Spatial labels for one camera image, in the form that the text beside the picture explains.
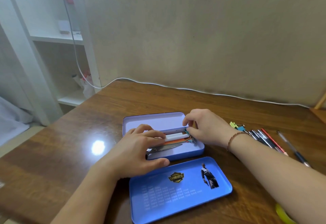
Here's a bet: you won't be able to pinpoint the person's left hand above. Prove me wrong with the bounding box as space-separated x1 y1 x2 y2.
96 124 170 180

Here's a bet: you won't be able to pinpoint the person's right hand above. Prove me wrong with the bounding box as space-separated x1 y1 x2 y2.
182 109 236 148

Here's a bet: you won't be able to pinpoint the teal binder clip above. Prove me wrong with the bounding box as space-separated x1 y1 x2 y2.
185 129 196 144

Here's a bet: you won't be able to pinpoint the blue tin pencil case base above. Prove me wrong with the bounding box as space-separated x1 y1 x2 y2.
123 112 205 161

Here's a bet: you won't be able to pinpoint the person's left forearm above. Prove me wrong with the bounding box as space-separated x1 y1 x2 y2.
50 165 121 224

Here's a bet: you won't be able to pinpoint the person's right forearm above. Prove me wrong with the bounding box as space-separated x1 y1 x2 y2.
227 133 326 224

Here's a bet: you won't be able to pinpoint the metal scissors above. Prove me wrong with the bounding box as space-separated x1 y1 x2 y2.
146 143 183 156

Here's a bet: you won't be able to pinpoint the white eraser stick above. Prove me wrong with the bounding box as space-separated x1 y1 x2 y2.
163 133 190 142

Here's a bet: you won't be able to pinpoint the orange flat card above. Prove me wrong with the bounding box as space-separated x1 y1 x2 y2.
163 139 190 146

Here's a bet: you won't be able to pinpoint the blue tin pencil case lid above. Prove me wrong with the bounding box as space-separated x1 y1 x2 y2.
129 157 233 222

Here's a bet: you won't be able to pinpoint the dark ballpoint pen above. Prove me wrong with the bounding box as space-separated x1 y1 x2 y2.
248 130 273 150
256 129 280 152

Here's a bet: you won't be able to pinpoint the white plastic bag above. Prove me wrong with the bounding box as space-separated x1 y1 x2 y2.
72 71 96 99

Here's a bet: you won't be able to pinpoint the black clear-barrel pen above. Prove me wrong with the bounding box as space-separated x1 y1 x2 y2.
277 131 312 168

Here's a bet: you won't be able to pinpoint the yellow plastic object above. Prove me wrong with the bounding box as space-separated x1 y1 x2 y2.
275 203 297 224

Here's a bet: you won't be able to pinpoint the white cloth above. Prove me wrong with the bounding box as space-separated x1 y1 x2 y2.
0 96 34 146

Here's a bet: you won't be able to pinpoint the white shelf unit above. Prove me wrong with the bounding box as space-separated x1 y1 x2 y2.
0 0 103 127

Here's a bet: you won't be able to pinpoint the brown bead bracelet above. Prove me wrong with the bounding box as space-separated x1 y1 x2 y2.
227 131 252 152

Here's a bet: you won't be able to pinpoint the white cable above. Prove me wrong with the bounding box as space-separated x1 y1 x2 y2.
61 0 311 109

